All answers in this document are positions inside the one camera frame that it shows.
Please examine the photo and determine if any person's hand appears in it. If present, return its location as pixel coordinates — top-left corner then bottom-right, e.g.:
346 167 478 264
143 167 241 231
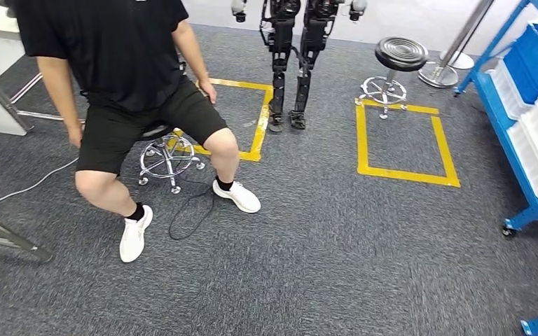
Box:
197 78 218 106
67 121 85 150

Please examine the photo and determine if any blue plastic crate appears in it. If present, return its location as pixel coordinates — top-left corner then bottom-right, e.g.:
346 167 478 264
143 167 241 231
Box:
503 23 538 105

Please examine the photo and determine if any yellow floor tape square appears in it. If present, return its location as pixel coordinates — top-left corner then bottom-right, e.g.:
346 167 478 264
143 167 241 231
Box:
355 98 461 189
171 78 274 163

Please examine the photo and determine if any chrome black stanchion post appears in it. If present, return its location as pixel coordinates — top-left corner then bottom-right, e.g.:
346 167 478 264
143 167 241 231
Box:
417 0 497 89
439 50 476 71

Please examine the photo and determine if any chrome wheeled stool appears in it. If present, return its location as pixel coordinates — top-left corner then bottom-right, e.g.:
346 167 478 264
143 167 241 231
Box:
137 122 207 195

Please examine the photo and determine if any black humanoid robot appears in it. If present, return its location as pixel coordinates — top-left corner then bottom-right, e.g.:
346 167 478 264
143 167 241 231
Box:
230 0 368 133

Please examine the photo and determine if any black floor cable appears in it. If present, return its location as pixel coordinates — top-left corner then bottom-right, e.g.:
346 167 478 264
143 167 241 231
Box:
168 176 216 241

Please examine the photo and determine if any person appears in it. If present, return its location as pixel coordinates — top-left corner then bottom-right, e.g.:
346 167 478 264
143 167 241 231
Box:
0 0 261 264

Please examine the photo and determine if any black seat chrome stool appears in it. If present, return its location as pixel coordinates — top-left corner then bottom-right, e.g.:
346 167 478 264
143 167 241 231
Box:
357 36 430 120

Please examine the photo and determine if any white floor cable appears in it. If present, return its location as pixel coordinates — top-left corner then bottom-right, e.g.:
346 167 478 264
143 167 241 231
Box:
0 157 80 207

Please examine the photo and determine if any white shoe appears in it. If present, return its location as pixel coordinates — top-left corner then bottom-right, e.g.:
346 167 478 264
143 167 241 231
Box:
119 204 154 264
212 179 261 214

